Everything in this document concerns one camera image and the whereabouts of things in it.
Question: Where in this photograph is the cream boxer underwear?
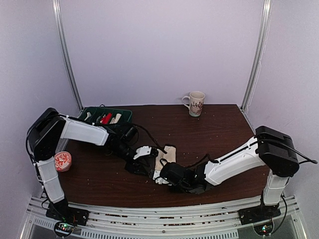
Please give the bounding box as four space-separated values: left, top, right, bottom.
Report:
110 114 122 124

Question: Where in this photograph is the white patterned ceramic mug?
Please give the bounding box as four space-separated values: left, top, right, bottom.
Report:
181 91 205 117

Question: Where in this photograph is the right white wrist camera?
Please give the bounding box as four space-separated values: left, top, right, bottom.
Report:
149 170 171 186

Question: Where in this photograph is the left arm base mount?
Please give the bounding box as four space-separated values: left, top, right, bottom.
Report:
45 208 89 226

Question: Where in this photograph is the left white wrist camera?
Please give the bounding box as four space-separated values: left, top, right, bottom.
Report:
133 146 159 160

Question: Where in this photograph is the right aluminium frame post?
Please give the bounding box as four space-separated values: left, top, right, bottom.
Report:
241 0 272 112

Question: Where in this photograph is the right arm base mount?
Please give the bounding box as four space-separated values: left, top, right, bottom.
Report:
238 205 281 225

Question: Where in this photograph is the left aluminium frame post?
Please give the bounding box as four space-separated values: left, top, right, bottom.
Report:
52 0 83 110

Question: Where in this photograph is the aluminium frame post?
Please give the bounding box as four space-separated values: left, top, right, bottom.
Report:
52 0 83 110
241 0 272 112

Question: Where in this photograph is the red item in tray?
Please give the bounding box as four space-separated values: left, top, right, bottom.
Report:
100 113 112 124

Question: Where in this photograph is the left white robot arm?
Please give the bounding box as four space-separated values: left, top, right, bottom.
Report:
26 108 159 221

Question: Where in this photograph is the cream underwear navy trim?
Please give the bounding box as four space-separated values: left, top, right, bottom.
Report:
155 144 176 171

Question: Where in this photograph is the green compartment tray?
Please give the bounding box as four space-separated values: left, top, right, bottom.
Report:
79 107 133 124

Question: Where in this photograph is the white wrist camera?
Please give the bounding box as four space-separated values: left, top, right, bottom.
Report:
133 146 159 160
149 170 171 186

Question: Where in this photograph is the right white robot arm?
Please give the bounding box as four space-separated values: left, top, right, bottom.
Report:
159 126 300 220

